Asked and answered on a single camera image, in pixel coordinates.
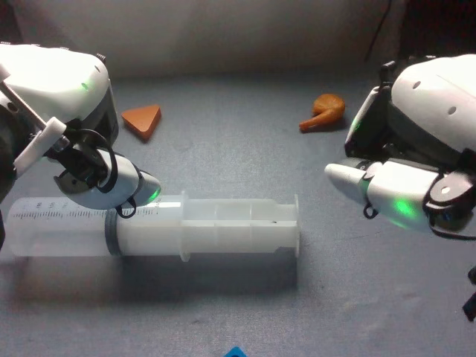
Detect orange triangle block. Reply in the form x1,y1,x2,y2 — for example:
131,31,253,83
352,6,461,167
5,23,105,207
121,104,163,142

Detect orange toy drumstick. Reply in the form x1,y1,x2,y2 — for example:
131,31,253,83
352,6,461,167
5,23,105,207
299,93,346,132

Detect thin dark cable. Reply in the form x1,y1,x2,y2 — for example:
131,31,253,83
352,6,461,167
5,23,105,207
364,0,393,62

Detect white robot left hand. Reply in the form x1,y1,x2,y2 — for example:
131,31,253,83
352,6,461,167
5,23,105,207
0,43,162,219

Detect grey table cloth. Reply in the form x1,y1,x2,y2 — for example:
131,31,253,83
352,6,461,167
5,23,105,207
0,55,476,357

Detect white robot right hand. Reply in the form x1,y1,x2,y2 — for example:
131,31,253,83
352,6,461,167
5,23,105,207
324,54,476,239

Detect large clear plastic syringe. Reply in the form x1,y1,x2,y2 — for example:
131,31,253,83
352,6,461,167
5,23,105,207
5,191,300,263

